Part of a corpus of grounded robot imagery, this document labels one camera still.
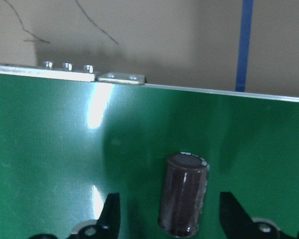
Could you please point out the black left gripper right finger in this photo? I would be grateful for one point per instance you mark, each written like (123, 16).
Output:
(237, 224)

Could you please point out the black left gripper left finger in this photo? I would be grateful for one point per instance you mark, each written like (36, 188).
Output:
(107, 226)

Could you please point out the dark brown capacitor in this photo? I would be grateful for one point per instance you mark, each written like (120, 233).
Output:
(183, 194)

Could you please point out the green conveyor belt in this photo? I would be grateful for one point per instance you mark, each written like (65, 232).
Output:
(67, 139)

